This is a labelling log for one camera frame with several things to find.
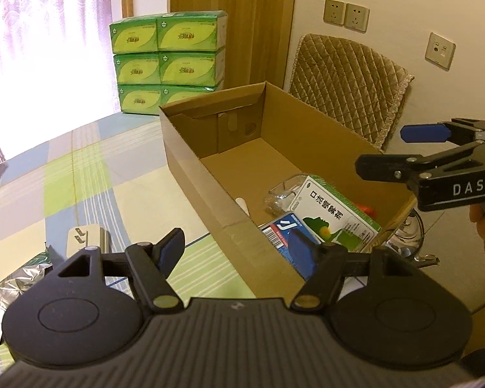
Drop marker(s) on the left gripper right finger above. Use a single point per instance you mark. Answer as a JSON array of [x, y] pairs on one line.
[[322, 266]]

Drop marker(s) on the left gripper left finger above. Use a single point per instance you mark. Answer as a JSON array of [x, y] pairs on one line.
[[149, 265]]

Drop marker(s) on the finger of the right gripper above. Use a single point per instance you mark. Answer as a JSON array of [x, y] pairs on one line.
[[392, 168], [455, 131]]

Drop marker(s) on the green spray medicine box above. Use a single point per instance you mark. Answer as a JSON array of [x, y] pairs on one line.
[[331, 216]]

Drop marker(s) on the blue floss pick box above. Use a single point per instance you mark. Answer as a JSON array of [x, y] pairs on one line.
[[287, 238]]

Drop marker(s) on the white power adapter plug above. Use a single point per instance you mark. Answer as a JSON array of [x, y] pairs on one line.
[[80, 237]]

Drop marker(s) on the clear plastic clamshell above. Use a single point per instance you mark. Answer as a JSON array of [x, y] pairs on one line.
[[280, 197]]

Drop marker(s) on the white plastic rice spoon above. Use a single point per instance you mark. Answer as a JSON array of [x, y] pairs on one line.
[[243, 205]]

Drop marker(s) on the silver foil bag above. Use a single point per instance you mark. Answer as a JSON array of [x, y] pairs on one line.
[[21, 280]]

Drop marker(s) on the red snack packet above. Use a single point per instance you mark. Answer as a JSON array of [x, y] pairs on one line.
[[371, 212]]

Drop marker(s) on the checkered tablecloth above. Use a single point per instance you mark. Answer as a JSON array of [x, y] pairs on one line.
[[112, 173]]

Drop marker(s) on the quilted brown chair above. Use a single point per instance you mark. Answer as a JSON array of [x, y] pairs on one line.
[[351, 83]]

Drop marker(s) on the brown cardboard box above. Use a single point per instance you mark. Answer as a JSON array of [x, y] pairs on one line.
[[243, 141]]

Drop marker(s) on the green tissue pack stack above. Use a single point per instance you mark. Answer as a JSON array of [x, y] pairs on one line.
[[165, 58]]

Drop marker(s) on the brown wooden door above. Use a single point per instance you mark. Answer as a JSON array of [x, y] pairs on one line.
[[258, 37]]

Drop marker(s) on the sheer purple curtain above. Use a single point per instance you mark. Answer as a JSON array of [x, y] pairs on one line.
[[56, 69]]

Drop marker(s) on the single wall socket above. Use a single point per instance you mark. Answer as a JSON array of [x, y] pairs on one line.
[[440, 51]]

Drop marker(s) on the double wall socket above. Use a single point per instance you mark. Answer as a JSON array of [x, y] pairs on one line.
[[354, 17]]

